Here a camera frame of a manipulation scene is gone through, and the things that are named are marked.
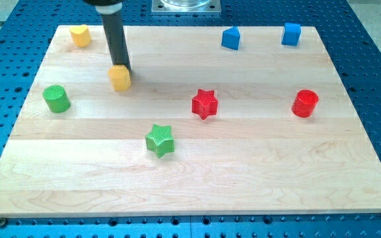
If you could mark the red cylinder block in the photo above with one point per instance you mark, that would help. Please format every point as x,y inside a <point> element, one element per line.
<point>305,103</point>

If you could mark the green cylinder block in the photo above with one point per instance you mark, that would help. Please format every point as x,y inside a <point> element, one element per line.
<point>56,98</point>

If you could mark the yellow heart block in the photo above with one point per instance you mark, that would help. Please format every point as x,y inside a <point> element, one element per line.
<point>80,35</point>

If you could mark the blue triangle block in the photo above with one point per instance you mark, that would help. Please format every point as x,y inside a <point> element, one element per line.
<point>231,38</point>

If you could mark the yellow pentagon block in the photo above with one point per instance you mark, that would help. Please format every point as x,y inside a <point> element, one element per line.
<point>119,77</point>

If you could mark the blue cube block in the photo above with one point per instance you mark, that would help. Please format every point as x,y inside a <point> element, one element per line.
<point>291,34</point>

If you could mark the red star block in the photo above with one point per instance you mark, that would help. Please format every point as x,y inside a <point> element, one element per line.
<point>204,104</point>

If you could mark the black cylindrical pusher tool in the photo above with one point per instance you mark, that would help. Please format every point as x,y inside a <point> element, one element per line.
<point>111,15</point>

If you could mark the blue perforated table plate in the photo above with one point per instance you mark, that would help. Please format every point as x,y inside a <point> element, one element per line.
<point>27,31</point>

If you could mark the light wooden board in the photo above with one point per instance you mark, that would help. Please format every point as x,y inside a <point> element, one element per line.
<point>254,157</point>

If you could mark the green star block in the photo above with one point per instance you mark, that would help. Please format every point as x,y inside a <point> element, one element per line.
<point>160,140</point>

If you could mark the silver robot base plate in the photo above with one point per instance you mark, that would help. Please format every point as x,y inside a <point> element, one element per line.
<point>164,7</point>

